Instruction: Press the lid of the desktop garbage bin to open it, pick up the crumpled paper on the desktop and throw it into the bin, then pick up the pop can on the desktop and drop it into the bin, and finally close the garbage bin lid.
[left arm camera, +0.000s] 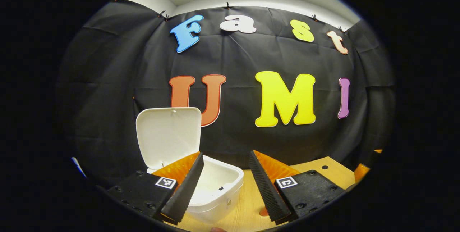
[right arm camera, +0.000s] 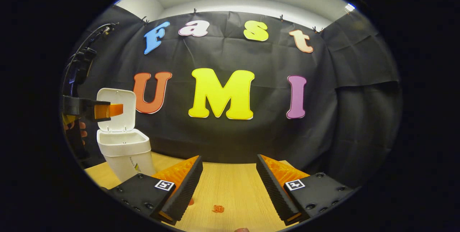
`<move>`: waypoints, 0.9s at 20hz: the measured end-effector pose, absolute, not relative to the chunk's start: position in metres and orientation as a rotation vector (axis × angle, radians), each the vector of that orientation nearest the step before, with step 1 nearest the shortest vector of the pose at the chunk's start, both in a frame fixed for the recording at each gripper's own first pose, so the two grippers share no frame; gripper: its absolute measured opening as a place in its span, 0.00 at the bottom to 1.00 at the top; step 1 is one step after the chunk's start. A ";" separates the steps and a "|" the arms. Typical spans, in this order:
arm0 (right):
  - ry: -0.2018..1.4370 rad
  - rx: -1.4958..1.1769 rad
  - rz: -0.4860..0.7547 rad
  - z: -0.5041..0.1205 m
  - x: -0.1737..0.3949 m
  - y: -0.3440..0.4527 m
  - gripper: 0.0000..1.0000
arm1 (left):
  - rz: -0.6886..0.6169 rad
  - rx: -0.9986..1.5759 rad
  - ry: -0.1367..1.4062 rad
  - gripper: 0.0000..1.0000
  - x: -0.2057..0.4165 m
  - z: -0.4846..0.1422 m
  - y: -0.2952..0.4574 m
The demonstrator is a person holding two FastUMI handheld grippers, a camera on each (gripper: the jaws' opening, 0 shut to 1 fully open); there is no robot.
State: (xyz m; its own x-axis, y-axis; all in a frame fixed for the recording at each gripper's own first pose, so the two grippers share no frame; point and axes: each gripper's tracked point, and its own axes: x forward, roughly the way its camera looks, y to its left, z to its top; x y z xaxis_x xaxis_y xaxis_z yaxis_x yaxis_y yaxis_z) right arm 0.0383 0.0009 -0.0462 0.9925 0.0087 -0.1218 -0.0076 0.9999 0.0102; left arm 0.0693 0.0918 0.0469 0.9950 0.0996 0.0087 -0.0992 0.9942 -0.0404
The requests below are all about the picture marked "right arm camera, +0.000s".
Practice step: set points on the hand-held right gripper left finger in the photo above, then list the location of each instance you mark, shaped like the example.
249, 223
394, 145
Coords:
187, 189

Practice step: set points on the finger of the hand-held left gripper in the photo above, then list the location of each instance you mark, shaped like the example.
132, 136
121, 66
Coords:
107, 111

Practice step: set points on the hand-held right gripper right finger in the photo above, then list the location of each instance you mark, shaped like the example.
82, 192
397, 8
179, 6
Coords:
275, 189

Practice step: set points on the orange paper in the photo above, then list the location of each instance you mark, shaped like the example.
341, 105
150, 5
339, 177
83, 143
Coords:
218, 208

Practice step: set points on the white desktop garbage bin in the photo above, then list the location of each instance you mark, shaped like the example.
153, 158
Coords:
125, 149

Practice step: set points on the wooden desktop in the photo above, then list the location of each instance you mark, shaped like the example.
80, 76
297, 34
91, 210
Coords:
230, 181

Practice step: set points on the black backdrop cloth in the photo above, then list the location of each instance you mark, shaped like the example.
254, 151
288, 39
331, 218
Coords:
341, 117

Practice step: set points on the ceiling light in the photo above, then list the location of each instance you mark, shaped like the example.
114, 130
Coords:
349, 8

